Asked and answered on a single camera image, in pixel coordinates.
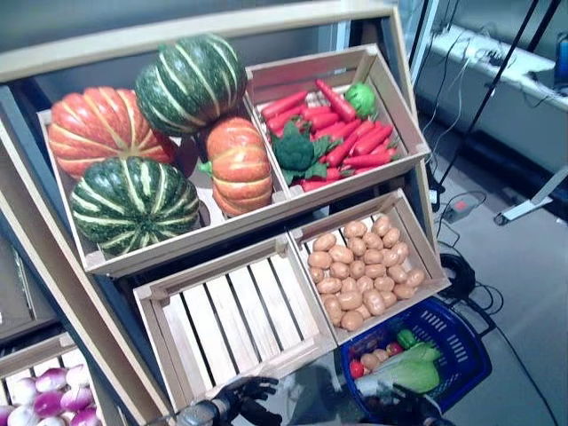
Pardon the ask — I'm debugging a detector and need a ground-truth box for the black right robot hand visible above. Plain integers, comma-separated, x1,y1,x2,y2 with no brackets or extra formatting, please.
361,383,445,426

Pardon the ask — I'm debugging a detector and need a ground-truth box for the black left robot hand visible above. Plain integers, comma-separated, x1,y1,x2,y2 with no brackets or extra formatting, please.
211,375,284,426

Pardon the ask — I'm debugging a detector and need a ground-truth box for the blue plastic shopping basket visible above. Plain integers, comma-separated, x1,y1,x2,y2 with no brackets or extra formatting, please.
339,296,493,418

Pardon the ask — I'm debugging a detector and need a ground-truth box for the green bell pepper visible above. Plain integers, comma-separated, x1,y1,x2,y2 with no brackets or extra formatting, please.
396,328,418,350

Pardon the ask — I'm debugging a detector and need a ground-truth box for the wooden cabbage crate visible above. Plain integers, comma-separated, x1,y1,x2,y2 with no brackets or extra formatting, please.
132,234,338,412

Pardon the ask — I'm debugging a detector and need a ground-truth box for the wooden potato crate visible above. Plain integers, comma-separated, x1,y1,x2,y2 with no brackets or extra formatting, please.
288,188,452,347

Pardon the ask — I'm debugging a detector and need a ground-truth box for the wooden pumpkin crate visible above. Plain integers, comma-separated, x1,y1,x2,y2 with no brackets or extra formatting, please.
37,88,292,279

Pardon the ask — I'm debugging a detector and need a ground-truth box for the white power strip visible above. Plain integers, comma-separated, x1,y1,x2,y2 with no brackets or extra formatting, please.
443,198,480,223

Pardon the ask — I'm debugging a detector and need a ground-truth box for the wooden onion crate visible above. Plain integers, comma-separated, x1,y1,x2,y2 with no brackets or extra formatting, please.
0,332,106,426

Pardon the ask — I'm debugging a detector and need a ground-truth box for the green striped pumpkin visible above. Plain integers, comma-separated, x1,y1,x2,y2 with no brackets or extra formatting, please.
134,34,249,138
69,156,201,258

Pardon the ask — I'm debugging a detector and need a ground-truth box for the small orange ribbed pumpkin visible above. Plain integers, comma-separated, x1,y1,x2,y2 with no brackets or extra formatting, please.
198,116,273,218

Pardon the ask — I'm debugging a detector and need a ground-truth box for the wooden carrot crate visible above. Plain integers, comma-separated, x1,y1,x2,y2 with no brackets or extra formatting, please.
245,43,430,201

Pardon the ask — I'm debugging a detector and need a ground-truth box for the green broccoli head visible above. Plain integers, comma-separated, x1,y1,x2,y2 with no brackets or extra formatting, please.
270,120,343,186

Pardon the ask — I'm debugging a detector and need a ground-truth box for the grey desk leg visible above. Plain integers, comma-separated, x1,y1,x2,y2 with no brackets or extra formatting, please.
493,166,568,226

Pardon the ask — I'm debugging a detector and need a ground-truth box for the large orange ribbed pumpkin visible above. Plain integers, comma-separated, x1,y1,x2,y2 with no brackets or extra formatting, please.
47,86,178,178

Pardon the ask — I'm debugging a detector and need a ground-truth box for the round green lettuce head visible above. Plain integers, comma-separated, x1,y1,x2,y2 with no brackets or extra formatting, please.
344,82,377,119

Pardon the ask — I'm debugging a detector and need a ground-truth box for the long white counter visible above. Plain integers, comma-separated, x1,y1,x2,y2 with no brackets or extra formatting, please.
416,24,568,177

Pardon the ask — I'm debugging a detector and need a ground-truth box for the wooden display shelf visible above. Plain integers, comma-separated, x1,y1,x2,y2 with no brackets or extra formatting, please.
0,0,440,426

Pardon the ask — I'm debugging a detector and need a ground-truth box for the black tripod pole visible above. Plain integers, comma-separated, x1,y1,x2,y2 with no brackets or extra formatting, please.
432,0,545,201

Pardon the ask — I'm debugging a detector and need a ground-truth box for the black cable coil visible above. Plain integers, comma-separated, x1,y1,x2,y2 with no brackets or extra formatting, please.
437,253,477,305

